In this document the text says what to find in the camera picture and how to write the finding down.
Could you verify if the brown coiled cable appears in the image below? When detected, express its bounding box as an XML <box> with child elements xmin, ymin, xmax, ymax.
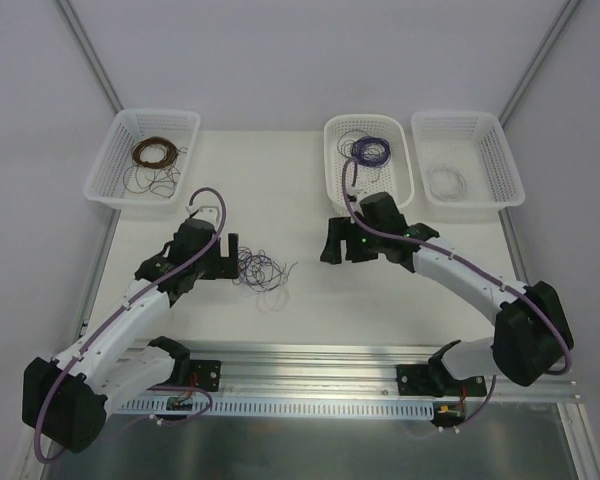
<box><xmin>131</xmin><ymin>137</ymin><xmax>179</xmax><ymax>169</ymax></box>

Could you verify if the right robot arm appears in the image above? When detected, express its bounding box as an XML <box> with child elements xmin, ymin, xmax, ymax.
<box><xmin>320</xmin><ymin>192</ymin><xmax>574</xmax><ymax>398</ymax></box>

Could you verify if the right aluminium frame post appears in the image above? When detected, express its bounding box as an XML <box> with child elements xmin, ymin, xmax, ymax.
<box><xmin>499</xmin><ymin>0</ymin><xmax>583</xmax><ymax>128</ymax></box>

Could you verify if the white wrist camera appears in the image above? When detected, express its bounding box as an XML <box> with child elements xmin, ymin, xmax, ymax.
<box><xmin>346</xmin><ymin>190</ymin><xmax>361</xmax><ymax>212</ymax></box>
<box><xmin>186</xmin><ymin>205</ymin><xmax>221</xmax><ymax>225</ymax></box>

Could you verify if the aluminium mounting rail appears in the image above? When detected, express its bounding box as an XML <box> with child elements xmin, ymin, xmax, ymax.
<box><xmin>114</xmin><ymin>341</ymin><xmax>579</xmax><ymax>401</ymax></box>

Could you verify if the aluminium frame post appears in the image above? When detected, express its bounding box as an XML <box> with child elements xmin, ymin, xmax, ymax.
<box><xmin>53</xmin><ymin>0</ymin><xmax>124</xmax><ymax>115</ymax></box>
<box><xmin>499</xmin><ymin>0</ymin><xmax>583</xmax><ymax>128</ymax></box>

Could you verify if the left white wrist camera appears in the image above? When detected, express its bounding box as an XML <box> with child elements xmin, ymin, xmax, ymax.
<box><xmin>186</xmin><ymin>205</ymin><xmax>221</xmax><ymax>225</ymax></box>

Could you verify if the left white perforated basket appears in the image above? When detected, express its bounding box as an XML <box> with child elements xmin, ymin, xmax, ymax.
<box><xmin>83</xmin><ymin>108</ymin><xmax>201</xmax><ymax>217</ymax></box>

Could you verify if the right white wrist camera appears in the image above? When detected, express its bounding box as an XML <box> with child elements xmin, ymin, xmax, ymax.
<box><xmin>346</xmin><ymin>190</ymin><xmax>361</xmax><ymax>212</ymax></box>

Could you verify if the purple coiled cable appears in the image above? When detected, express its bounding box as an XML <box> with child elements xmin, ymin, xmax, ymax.
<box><xmin>336</xmin><ymin>129</ymin><xmax>393</xmax><ymax>184</ymax></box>

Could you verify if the right white perforated basket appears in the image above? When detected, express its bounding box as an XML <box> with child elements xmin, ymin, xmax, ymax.
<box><xmin>411</xmin><ymin>111</ymin><xmax>525</xmax><ymax>223</ymax></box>

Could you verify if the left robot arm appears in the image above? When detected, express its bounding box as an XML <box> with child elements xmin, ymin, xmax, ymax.
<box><xmin>22</xmin><ymin>217</ymin><xmax>239</xmax><ymax>453</ymax></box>

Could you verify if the left aluminium frame post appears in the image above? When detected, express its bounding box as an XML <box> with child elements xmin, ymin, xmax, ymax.
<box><xmin>53</xmin><ymin>0</ymin><xmax>124</xmax><ymax>115</ymax></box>

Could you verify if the white perforated basket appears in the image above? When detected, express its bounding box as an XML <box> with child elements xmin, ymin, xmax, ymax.
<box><xmin>323</xmin><ymin>114</ymin><xmax>414</xmax><ymax>215</ymax></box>
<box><xmin>83</xmin><ymin>108</ymin><xmax>201</xmax><ymax>217</ymax></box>
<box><xmin>411</xmin><ymin>111</ymin><xmax>525</xmax><ymax>223</ymax></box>

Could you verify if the middle white perforated basket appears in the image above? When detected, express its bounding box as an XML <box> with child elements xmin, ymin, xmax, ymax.
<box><xmin>323</xmin><ymin>114</ymin><xmax>414</xmax><ymax>215</ymax></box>

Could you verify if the white slotted cable duct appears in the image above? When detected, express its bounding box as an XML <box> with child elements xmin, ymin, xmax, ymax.
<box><xmin>118</xmin><ymin>393</ymin><xmax>434</xmax><ymax>421</ymax></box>

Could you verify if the cable bundle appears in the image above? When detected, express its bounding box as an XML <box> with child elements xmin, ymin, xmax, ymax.
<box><xmin>234</xmin><ymin>247</ymin><xmax>300</xmax><ymax>314</ymax></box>

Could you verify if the white coiled cable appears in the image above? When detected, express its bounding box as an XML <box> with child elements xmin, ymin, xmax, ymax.
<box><xmin>425</xmin><ymin>165</ymin><xmax>468</xmax><ymax>203</ymax></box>

